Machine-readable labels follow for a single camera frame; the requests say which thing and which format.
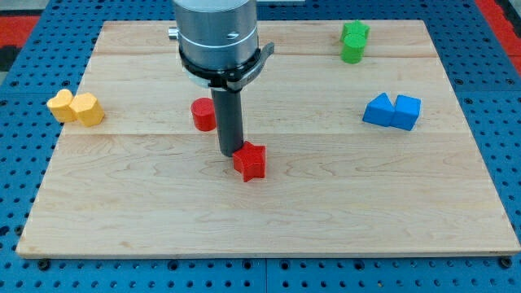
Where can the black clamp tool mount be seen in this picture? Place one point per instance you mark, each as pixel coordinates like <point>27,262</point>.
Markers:
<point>233,79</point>

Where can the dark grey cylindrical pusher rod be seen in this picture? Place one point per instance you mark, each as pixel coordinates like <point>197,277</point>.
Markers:
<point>228,112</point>

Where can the red star block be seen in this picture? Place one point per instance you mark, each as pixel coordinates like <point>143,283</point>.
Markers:
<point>250,161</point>

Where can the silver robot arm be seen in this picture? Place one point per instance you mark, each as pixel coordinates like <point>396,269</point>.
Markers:
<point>220,50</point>

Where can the green star block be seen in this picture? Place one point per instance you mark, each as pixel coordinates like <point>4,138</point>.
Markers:
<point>355,27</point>

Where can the red cylinder block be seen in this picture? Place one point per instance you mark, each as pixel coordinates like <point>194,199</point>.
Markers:
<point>203,114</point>

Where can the green cylinder block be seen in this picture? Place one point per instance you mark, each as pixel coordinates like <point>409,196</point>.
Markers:
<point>353,48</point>

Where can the yellow hexagon block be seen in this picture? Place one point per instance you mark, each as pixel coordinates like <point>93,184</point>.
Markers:
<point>87,109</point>

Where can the light wooden board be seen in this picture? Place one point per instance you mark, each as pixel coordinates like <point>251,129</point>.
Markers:
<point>146,184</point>

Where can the blue triangle block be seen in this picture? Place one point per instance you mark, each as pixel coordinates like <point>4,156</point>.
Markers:
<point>379,111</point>

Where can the yellow heart block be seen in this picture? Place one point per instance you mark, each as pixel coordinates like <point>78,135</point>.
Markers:
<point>59,106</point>

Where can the blue cube block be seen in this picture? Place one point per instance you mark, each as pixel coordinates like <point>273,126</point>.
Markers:
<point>407,111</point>

